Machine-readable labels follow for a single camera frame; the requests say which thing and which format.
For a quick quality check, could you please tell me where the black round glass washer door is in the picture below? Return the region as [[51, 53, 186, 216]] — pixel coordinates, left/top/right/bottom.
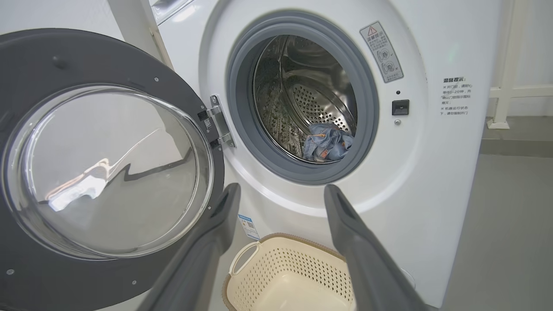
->
[[0, 28, 225, 311]]

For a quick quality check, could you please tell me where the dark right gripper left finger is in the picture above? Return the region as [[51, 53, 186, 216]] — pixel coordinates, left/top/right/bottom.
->
[[137, 183, 241, 311]]

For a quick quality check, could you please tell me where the blue energy label sticker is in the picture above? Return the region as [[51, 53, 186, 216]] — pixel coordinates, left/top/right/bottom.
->
[[238, 214, 261, 241]]

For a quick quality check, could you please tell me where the white wall conduit post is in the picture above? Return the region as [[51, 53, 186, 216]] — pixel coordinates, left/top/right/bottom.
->
[[487, 0, 553, 130]]

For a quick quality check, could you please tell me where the white front-load washing machine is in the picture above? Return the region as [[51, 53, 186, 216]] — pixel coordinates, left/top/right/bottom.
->
[[108, 0, 502, 308]]

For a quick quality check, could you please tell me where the grey rubber door gasket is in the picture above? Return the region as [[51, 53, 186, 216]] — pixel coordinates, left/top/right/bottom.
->
[[226, 11, 380, 185]]

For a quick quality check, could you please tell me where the blue cartoon print garment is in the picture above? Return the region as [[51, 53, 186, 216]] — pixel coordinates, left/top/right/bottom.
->
[[302, 123, 335, 163], [326, 125, 355, 161]]

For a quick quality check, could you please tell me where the cream perforated laundry basket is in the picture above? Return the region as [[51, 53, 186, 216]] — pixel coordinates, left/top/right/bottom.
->
[[222, 233, 359, 311]]

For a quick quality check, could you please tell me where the grey warning sticker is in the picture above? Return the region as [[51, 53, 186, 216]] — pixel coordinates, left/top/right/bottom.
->
[[359, 21, 404, 83]]

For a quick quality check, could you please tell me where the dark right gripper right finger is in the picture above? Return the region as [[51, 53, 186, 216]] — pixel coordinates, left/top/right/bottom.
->
[[324, 184, 428, 311]]

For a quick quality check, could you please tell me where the metal door hinge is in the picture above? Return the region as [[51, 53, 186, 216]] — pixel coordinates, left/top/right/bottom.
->
[[198, 95, 236, 149]]

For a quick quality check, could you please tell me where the perforated steel washer drum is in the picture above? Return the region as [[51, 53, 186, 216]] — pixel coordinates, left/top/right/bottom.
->
[[253, 35, 358, 165]]

